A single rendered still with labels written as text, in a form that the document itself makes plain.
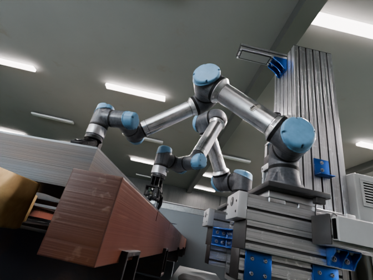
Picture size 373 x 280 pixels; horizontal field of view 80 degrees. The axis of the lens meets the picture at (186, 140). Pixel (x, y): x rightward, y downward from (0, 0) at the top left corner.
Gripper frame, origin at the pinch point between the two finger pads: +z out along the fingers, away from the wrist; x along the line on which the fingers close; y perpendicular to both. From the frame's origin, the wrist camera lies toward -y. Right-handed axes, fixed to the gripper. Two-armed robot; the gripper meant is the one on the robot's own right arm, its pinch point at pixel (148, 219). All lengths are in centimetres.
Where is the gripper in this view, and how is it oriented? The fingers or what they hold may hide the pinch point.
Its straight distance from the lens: 109.6
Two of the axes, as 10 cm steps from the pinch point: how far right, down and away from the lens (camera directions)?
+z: -1.8, 8.9, -4.2
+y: -0.3, -4.3, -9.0
